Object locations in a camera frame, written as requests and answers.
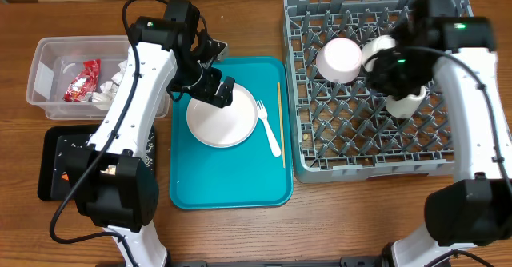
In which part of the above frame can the white plastic cup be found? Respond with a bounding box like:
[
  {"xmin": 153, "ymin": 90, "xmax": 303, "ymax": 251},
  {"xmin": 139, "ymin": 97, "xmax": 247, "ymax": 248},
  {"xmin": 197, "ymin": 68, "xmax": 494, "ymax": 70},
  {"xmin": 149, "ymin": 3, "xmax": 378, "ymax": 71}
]
[{"xmin": 386, "ymin": 86, "xmax": 426, "ymax": 118}]

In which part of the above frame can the black plastic tray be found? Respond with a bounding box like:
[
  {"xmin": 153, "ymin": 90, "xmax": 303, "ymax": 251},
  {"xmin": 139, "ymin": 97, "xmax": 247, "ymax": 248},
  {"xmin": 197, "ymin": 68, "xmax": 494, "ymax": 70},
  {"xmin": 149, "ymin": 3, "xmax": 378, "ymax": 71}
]
[{"xmin": 38, "ymin": 123, "xmax": 157, "ymax": 201}]

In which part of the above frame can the white plastic fork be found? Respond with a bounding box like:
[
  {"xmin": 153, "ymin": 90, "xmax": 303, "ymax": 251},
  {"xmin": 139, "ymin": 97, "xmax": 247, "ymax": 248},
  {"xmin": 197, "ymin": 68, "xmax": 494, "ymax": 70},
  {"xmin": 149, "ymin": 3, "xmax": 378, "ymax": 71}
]
[{"xmin": 256, "ymin": 100, "xmax": 282, "ymax": 157}]

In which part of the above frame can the wooden chopstick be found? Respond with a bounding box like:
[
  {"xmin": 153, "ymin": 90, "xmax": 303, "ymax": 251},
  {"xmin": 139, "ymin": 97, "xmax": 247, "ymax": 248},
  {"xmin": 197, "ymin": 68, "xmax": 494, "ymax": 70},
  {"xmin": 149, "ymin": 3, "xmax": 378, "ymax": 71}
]
[{"xmin": 277, "ymin": 82, "xmax": 286, "ymax": 169}]

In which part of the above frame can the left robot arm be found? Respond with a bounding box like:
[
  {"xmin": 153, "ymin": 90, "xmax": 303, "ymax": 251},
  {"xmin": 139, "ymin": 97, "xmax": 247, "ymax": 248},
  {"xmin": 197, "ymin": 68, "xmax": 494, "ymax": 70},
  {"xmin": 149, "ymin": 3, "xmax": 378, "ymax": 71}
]
[{"xmin": 64, "ymin": 15, "xmax": 234, "ymax": 266}]

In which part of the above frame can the large white plate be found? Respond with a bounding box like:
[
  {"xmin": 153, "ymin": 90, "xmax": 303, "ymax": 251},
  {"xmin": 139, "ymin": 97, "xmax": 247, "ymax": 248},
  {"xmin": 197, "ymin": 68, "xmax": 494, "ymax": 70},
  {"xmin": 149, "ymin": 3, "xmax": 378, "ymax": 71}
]
[{"xmin": 186, "ymin": 83, "xmax": 258, "ymax": 148}]

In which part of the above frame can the grey dish rack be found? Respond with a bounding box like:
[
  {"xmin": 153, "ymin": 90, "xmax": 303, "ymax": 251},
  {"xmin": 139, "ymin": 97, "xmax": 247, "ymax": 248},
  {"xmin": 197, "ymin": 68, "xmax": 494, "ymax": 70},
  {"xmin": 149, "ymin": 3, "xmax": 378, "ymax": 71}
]
[{"xmin": 283, "ymin": 0, "xmax": 457, "ymax": 183}]

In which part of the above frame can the red snack wrapper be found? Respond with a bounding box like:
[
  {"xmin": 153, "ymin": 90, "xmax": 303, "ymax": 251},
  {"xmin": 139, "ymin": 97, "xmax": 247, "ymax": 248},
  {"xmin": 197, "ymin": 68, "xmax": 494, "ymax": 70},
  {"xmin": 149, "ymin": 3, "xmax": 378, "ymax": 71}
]
[{"xmin": 63, "ymin": 58, "xmax": 101, "ymax": 102}]

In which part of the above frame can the pile of rice and nuts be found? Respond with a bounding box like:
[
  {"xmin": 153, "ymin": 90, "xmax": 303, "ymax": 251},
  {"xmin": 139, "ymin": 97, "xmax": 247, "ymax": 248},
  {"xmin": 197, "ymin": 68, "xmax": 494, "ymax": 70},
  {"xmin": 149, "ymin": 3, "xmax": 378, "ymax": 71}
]
[{"xmin": 55, "ymin": 133, "xmax": 156, "ymax": 178}]

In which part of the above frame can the white napkin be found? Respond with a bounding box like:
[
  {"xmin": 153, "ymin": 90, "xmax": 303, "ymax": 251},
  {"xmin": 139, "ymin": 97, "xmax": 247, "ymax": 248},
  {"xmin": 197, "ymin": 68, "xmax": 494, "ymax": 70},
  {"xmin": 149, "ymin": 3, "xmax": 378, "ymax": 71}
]
[
  {"xmin": 90, "ymin": 81, "xmax": 118, "ymax": 110},
  {"xmin": 111, "ymin": 60, "xmax": 127, "ymax": 85}
]

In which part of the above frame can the teal plastic tray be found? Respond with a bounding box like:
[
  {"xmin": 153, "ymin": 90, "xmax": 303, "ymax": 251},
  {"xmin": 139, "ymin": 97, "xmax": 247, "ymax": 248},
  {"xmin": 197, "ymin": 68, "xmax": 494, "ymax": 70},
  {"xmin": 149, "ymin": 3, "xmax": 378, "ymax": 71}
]
[{"xmin": 170, "ymin": 56, "xmax": 294, "ymax": 209}]

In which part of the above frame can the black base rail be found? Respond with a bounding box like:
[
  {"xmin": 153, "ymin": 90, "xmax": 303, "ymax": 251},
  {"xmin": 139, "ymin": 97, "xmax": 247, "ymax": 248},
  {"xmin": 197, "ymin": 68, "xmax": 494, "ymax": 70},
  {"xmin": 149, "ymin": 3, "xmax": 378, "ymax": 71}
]
[{"xmin": 170, "ymin": 256, "xmax": 394, "ymax": 267}]

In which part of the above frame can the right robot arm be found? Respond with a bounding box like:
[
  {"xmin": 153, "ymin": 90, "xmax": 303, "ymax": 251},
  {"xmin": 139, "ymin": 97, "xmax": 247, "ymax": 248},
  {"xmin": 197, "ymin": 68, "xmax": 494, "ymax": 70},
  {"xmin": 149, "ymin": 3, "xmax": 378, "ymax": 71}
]
[{"xmin": 362, "ymin": 13, "xmax": 511, "ymax": 266}]

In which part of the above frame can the small bowl with nuts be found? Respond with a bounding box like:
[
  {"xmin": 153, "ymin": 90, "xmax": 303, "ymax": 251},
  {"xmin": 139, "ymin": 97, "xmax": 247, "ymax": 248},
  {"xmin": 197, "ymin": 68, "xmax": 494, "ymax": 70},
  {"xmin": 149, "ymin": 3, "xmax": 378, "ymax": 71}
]
[{"xmin": 316, "ymin": 38, "xmax": 362, "ymax": 83}]

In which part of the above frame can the clear plastic bin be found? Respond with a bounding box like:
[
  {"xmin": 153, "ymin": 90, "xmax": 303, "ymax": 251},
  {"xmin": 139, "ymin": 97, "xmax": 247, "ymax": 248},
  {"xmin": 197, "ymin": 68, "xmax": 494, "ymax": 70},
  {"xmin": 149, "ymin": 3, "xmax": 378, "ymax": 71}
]
[{"xmin": 26, "ymin": 34, "xmax": 173, "ymax": 121}]

